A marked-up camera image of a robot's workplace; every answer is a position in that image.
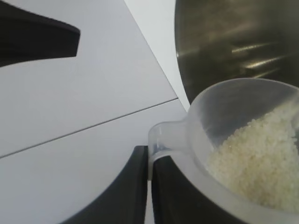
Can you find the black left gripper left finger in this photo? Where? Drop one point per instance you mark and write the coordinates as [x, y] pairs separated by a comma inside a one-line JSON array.
[[121, 198]]

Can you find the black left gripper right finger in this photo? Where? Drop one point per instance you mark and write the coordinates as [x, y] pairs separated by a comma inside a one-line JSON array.
[[170, 198]]

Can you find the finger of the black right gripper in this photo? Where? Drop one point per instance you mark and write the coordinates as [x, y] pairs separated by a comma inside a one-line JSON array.
[[35, 37]]

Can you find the clear plastic measuring cup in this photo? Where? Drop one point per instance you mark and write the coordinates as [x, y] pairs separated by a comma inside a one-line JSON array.
[[210, 116]]

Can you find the white rice grains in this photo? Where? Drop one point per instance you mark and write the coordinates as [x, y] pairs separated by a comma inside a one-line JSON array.
[[257, 158]]

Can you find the stainless steel mixing bowl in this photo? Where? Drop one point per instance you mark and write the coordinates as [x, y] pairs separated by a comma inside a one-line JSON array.
[[233, 42]]

